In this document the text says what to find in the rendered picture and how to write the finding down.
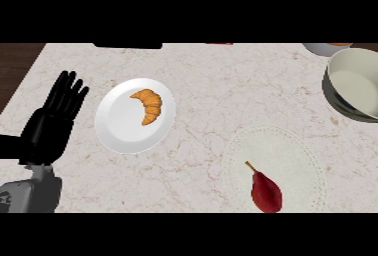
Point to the small white bowl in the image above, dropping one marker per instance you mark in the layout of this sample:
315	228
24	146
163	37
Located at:
323	48

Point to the white oval plate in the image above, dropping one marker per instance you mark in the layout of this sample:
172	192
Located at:
129	128

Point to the dark red pear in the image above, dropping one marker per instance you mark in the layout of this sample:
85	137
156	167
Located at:
267	195

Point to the black appliance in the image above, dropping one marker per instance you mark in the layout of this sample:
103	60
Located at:
129	45

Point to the red object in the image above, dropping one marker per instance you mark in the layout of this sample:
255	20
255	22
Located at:
221	43

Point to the large grey bowl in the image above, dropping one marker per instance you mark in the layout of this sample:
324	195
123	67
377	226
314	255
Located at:
357	83

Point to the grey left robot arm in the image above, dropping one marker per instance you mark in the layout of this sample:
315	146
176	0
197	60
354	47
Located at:
30	195

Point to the golden croissant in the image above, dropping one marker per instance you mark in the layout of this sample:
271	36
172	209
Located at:
151	105

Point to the white oval placemat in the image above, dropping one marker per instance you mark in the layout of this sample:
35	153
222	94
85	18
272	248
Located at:
286	156

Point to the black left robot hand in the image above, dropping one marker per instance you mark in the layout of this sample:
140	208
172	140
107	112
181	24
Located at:
47	130

